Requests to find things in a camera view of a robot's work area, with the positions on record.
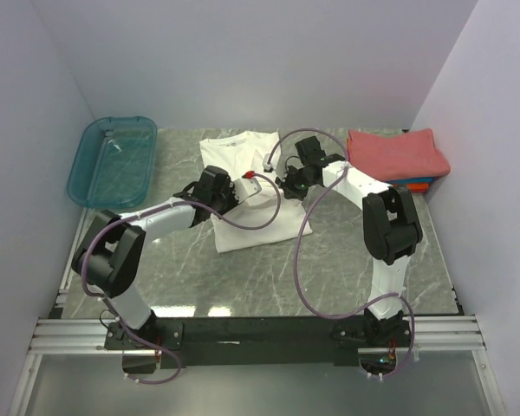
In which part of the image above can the blue folded t shirt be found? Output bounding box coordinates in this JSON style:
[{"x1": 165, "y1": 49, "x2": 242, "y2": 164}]
[{"x1": 386, "y1": 176, "x2": 435, "y2": 185}]

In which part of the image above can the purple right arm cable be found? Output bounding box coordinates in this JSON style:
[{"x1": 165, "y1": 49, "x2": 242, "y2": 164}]
[{"x1": 268, "y1": 127, "x2": 417, "y2": 380}]

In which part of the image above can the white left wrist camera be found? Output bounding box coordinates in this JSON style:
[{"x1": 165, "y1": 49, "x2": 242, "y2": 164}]
[{"x1": 232, "y1": 171, "x2": 262, "y2": 205}]

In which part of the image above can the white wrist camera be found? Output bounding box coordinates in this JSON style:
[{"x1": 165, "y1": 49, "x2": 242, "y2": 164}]
[
  {"x1": 232, "y1": 171, "x2": 262, "y2": 205},
  {"x1": 263, "y1": 153, "x2": 276, "y2": 172}
]

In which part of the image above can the teal plastic bin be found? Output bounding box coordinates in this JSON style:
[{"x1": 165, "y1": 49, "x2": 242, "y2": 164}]
[{"x1": 67, "y1": 116, "x2": 158, "y2": 210}]

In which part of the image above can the white t shirt red print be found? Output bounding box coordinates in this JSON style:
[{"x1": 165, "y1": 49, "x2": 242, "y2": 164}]
[{"x1": 199, "y1": 131, "x2": 306, "y2": 253}]

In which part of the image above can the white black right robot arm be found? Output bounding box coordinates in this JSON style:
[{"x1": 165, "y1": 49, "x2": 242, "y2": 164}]
[{"x1": 276, "y1": 136, "x2": 423, "y2": 346}]

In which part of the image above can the aluminium rail frame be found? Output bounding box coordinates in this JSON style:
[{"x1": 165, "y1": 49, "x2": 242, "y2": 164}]
[{"x1": 9, "y1": 273, "x2": 506, "y2": 415}]

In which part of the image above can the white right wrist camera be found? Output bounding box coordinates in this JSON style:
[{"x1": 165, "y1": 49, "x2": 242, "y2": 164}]
[{"x1": 263, "y1": 153, "x2": 276, "y2": 172}]

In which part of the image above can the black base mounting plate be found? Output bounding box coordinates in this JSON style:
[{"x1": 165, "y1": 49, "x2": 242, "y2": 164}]
[{"x1": 104, "y1": 314, "x2": 413, "y2": 375}]

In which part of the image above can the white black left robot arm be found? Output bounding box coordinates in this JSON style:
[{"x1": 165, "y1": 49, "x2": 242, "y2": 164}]
[{"x1": 71, "y1": 166, "x2": 237, "y2": 348}]

